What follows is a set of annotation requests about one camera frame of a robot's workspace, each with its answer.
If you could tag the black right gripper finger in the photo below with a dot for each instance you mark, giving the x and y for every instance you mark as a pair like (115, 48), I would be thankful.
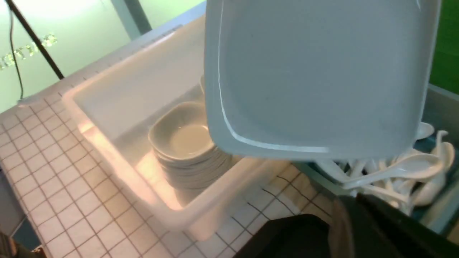
(367, 227)

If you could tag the large white square plate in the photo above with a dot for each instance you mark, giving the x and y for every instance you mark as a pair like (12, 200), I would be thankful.
(317, 79)

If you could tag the black serving tray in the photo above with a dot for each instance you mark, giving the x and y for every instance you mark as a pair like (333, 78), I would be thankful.
(300, 236)

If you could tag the pile of white spoons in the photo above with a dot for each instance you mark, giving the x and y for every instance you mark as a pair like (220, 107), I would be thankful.
(413, 179)

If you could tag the teal plastic bin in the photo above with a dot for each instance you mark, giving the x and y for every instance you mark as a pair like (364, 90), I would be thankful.
(441, 216)

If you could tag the green cloth backdrop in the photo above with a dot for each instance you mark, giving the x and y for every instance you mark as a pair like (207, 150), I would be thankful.
(445, 66)

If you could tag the stack of white bowls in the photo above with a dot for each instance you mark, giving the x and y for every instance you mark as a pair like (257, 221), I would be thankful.
(182, 144)

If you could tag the large white plastic tub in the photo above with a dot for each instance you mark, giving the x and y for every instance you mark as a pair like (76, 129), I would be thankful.
(116, 109)

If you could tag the black tripod leg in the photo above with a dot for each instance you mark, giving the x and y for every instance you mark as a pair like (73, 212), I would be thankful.
(14, 13)

